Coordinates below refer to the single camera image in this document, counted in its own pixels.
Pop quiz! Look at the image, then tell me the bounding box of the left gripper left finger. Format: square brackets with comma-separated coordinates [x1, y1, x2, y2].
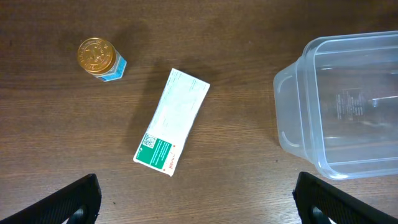
[1, 174, 102, 224]

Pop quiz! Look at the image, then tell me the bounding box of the gold lid small jar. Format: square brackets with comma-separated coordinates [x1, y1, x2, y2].
[77, 37, 127, 82]

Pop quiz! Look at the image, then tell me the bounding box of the clear plastic container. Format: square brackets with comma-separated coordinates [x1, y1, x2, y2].
[273, 31, 397, 180]

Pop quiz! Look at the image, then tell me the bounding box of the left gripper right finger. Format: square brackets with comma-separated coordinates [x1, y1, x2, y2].
[292, 172, 397, 224]

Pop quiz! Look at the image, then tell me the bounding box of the white green medicine box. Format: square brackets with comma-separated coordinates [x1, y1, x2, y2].
[133, 68, 210, 176]

